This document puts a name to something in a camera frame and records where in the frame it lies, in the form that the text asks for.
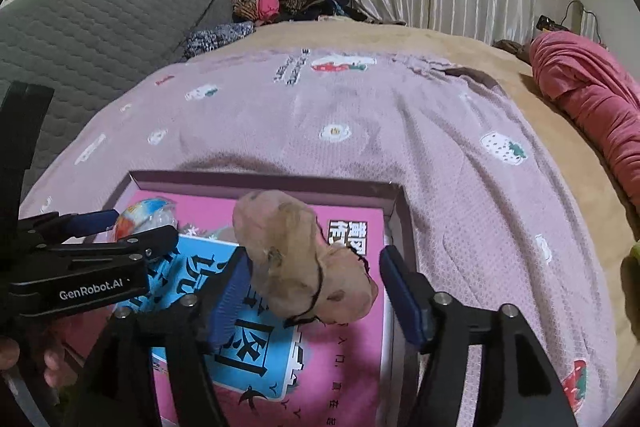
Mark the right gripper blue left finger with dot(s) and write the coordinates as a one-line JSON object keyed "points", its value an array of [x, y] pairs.
{"points": [[117, 387]]}

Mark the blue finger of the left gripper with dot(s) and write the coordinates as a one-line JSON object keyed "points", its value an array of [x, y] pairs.
{"points": [[147, 245], [53, 229]]}

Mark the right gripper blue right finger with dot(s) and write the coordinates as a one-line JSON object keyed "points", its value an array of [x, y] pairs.
{"points": [[518, 385]]}

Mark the blue-red toy egg capsule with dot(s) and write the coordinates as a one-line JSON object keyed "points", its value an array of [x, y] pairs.
{"points": [[148, 214]]}

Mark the beige sheer hair scrunchie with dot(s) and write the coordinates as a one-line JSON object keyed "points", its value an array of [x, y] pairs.
{"points": [[301, 277]]}

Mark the person's left hand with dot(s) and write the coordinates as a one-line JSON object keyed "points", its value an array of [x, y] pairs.
{"points": [[50, 359]]}

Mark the tan bed blanket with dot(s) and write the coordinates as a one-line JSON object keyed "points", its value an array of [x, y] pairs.
{"points": [[611, 219]]}

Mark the green fleece blanket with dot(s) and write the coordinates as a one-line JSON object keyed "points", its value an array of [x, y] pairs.
{"points": [[635, 252]]}

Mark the pink and blue book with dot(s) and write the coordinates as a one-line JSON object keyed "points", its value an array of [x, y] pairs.
{"points": [[266, 373]]}

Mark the grey quilted headboard cover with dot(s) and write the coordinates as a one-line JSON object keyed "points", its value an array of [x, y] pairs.
{"points": [[91, 52]]}

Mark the blue patterned cloth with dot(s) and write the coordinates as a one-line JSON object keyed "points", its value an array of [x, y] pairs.
{"points": [[211, 39]]}

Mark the pink quilt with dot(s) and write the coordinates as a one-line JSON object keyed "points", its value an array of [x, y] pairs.
{"points": [[586, 82]]}

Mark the cluttered side table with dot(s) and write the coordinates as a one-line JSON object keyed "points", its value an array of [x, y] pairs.
{"points": [[576, 19]]}

